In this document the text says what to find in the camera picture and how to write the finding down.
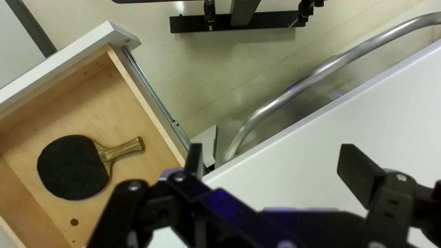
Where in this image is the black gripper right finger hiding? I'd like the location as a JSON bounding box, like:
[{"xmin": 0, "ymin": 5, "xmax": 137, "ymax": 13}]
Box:
[{"xmin": 337, "ymin": 143, "xmax": 416, "ymax": 216}]

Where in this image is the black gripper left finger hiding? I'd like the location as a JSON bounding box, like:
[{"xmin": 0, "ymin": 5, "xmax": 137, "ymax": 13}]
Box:
[{"xmin": 159, "ymin": 143, "xmax": 204, "ymax": 192}]

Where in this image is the black table tennis paddle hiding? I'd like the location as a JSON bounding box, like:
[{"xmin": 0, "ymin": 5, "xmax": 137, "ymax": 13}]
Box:
[{"xmin": 36, "ymin": 135, "xmax": 145, "ymax": 201}]

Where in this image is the open wooden drawer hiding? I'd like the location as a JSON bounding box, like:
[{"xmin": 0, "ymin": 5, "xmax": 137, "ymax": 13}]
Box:
[{"xmin": 0, "ymin": 22, "xmax": 189, "ymax": 248}]

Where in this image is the black metal stand base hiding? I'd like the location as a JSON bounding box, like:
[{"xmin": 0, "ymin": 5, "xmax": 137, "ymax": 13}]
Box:
[{"xmin": 170, "ymin": 0, "xmax": 326, "ymax": 33}]

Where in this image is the curved steel sink rail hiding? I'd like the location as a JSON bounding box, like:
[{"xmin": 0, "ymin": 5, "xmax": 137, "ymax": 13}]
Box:
[{"xmin": 222, "ymin": 11, "xmax": 441, "ymax": 162}]

